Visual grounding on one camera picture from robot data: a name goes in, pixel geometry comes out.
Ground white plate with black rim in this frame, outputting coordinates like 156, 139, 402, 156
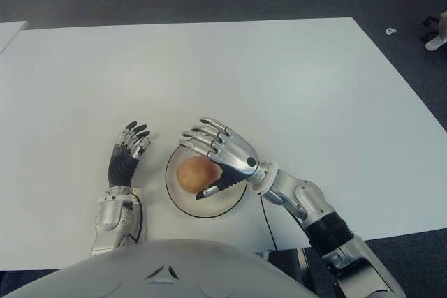
164, 144, 247, 219

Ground beige shoe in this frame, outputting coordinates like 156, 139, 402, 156
424, 32, 447, 52

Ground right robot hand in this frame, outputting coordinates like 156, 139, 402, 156
178, 117, 261, 202

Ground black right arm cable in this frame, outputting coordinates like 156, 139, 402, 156
258, 197, 281, 252

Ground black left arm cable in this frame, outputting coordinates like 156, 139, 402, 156
133, 199, 145, 244

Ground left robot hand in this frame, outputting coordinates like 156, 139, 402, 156
108, 120, 152, 188

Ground yellow-red apple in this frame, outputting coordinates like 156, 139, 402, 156
175, 156, 225, 195

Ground grey robot torso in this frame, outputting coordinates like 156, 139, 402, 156
0, 238, 390, 298

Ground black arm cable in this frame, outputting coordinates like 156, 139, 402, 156
133, 199, 145, 244
258, 197, 281, 252

